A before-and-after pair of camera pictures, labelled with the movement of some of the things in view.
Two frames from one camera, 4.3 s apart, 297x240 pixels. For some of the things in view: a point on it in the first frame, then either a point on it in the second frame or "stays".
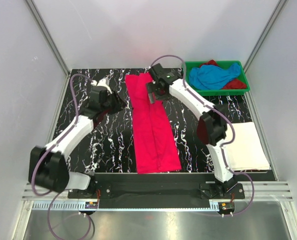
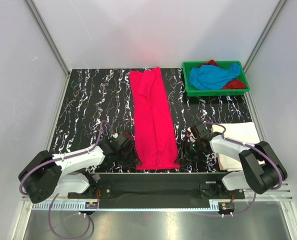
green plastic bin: (242, 77) stays
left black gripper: (119, 104) to (133, 160)
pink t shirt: (155, 148) stays
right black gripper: (151, 87) to (189, 159)
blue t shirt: (213, 77) stays
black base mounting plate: (157, 191) stays
